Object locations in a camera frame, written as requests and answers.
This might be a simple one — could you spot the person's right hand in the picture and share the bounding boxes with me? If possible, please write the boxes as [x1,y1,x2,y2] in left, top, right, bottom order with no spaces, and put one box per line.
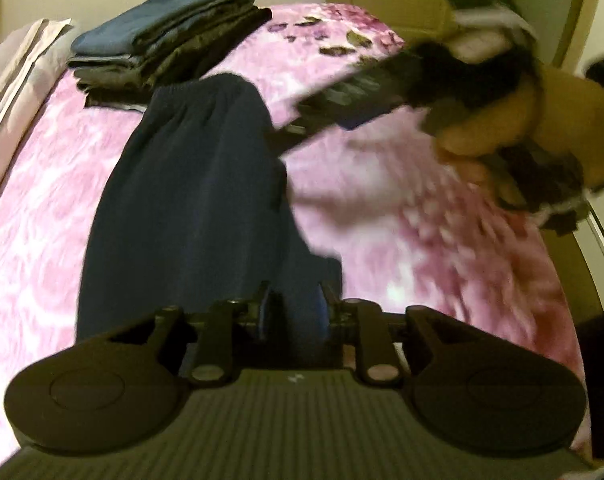
[433,66,604,207]

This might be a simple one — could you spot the pink rose bed sheet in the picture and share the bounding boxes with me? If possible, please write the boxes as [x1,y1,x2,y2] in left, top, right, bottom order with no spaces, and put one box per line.
[0,3,584,464]

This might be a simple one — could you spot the dark navy fleece pants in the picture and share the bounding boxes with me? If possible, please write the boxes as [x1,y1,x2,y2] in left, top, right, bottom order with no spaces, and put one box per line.
[76,74,342,361]

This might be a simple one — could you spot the stack of folded clothes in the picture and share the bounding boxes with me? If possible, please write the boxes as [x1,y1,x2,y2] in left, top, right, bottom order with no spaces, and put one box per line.
[68,0,273,110]

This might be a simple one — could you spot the beige folded blanket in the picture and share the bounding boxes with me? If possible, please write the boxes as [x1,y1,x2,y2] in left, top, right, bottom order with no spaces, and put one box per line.
[0,18,78,188]

